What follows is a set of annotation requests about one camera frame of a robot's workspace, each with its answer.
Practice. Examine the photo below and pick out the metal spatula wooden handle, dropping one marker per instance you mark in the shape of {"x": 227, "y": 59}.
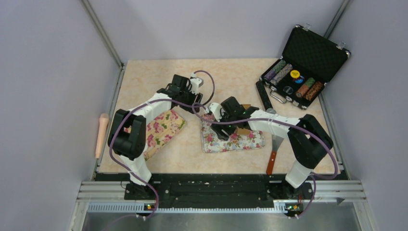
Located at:
{"x": 276, "y": 143}

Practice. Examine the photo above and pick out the yellow dealer button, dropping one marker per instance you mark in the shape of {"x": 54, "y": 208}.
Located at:
{"x": 295, "y": 74}

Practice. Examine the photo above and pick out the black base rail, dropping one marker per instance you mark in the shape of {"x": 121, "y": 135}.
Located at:
{"x": 213, "y": 193}

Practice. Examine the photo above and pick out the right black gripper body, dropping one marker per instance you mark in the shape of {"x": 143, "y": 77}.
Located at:
{"x": 230, "y": 127}

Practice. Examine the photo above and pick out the blue poker chip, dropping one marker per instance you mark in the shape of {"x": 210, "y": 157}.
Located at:
{"x": 299, "y": 80}

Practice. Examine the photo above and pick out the grey poker chip stack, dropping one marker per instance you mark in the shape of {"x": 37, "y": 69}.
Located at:
{"x": 281, "y": 74}

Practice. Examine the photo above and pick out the floral tray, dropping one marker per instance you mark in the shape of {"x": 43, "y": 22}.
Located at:
{"x": 212, "y": 144}

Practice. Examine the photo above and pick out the folded floral cloth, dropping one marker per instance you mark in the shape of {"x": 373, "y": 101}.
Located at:
{"x": 161, "y": 130}

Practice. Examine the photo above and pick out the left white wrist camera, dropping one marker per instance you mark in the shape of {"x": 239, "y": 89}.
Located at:
{"x": 196, "y": 83}

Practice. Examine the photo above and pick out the black microphone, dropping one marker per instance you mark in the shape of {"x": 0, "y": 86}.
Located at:
{"x": 264, "y": 97}

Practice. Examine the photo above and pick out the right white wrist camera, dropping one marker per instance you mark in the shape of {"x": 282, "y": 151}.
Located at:
{"x": 217, "y": 110}

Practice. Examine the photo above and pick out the brown poker chip stack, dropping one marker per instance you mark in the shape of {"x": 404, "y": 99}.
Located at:
{"x": 313, "y": 91}

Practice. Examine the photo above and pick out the green poker chip stack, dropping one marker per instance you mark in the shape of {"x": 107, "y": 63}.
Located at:
{"x": 305, "y": 88}

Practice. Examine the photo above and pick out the purple poker chip stack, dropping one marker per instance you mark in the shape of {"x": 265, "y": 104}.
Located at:
{"x": 274, "y": 70}

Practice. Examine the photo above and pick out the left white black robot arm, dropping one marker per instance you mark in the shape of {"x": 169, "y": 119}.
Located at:
{"x": 127, "y": 139}

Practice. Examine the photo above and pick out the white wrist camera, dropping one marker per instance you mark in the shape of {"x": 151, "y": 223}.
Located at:
{"x": 196, "y": 83}
{"x": 217, "y": 110}

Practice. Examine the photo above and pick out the wooden dough roller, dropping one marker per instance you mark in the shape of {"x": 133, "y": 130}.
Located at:
{"x": 243, "y": 131}

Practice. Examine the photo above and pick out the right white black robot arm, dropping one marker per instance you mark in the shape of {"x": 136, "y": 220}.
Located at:
{"x": 309, "y": 140}

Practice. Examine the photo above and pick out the black poker chip case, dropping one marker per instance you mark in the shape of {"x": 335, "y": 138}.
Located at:
{"x": 314, "y": 57}

